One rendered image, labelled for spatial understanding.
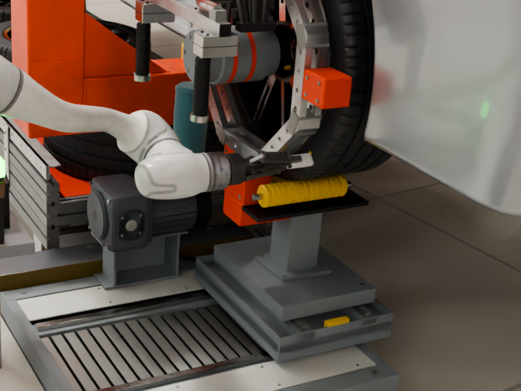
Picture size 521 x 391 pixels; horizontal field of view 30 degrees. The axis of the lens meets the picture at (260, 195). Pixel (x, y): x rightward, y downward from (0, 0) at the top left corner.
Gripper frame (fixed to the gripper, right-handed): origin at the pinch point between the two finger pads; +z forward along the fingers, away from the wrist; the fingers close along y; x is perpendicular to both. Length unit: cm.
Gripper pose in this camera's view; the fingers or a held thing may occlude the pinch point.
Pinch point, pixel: (298, 160)
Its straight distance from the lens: 235.9
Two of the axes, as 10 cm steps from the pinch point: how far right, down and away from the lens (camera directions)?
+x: -2.8, -9.1, 2.9
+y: 4.0, -3.9, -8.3
